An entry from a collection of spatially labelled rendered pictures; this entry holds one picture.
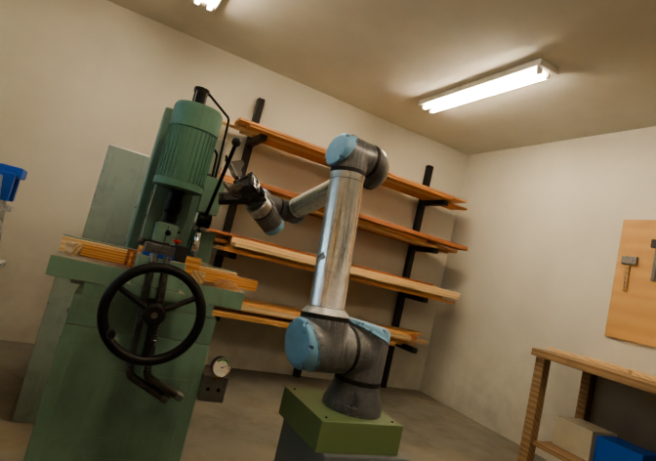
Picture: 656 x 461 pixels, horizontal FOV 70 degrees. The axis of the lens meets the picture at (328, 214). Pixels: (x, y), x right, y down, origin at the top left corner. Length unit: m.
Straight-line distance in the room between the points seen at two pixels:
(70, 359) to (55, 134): 2.72
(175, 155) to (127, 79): 2.57
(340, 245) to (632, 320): 2.98
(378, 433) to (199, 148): 1.09
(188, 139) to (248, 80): 2.78
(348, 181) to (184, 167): 0.58
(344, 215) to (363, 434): 0.64
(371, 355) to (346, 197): 0.49
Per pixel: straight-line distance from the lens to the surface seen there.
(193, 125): 1.71
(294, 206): 1.93
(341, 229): 1.42
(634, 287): 4.11
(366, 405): 1.52
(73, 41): 4.30
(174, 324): 1.63
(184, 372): 1.67
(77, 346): 1.63
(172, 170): 1.69
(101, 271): 1.59
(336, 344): 1.39
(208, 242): 1.93
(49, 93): 4.20
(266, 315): 3.99
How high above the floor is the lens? 1.05
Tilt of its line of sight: 7 degrees up
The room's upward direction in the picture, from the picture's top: 14 degrees clockwise
